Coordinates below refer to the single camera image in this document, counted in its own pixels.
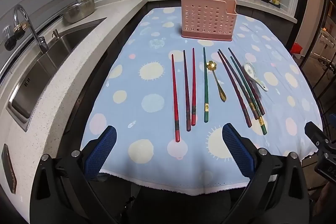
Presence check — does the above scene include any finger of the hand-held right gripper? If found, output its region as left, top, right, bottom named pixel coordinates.
left=304, top=121, right=330, bottom=151

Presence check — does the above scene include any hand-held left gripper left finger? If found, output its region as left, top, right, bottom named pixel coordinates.
left=29, top=125, right=124, bottom=224

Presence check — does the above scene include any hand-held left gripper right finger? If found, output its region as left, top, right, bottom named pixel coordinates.
left=222, top=123, right=311, bottom=224

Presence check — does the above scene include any dark maroon chopstick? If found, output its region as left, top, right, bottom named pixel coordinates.
left=219, top=49, right=260, bottom=120
left=217, top=51, right=252, bottom=127
left=228, top=47, right=265, bottom=115
left=183, top=50, right=191, bottom=132

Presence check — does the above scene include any green chopstick gold band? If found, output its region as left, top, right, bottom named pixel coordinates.
left=203, top=47, right=209, bottom=123
left=230, top=56, right=267, bottom=135

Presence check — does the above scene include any red chopstick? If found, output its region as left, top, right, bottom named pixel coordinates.
left=192, top=48, right=196, bottom=126
left=171, top=54, right=181, bottom=143

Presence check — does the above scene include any white ceramic soup spoon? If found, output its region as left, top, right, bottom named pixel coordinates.
left=244, top=63, right=269, bottom=92

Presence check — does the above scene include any pink perforated utensil holder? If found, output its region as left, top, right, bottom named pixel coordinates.
left=181, top=0, right=238, bottom=41

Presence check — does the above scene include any gold flower spoon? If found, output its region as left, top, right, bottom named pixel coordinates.
left=206, top=60, right=227, bottom=102

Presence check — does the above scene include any blue polka dot tablecloth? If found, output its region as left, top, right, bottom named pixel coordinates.
left=80, top=7, right=324, bottom=196

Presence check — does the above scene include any dark brown rectangular pad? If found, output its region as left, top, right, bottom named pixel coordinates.
left=1, top=143, right=17, bottom=194

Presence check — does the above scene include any stainless steel sink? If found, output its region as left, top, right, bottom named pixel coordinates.
left=6, top=17, right=108, bottom=132

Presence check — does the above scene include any stainless steel colander bowl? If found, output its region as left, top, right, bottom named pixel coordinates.
left=63, top=0, right=96, bottom=24

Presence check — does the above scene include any chrome faucet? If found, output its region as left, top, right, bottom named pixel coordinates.
left=13, top=4, right=50, bottom=54

